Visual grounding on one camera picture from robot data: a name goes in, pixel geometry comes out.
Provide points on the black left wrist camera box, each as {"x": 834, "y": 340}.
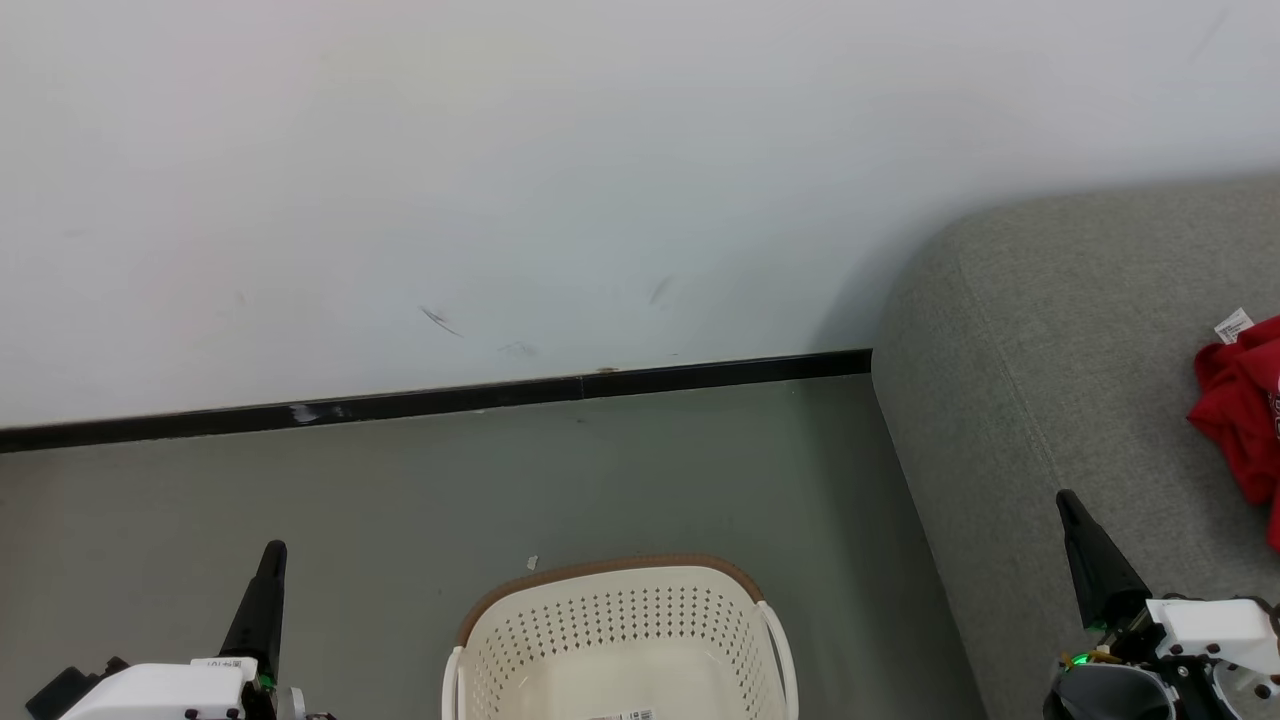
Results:
{"x": 65, "y": 690}

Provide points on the grey fabric sofa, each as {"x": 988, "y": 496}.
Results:
{"x": 1050, "y": 350}

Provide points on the red Bulls jersey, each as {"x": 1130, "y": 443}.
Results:
{"x": 1245, "y": 420}

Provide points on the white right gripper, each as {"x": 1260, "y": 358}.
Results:
{"x": 1210, "y": 630}

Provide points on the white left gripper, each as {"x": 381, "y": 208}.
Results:
{"x": 160, "y": 695}

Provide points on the cream perforated laundry basket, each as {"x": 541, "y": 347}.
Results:
{"x": 620, "y": 630}

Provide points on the black baseboard strip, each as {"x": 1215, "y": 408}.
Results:
{"x": 400, "y": 405}

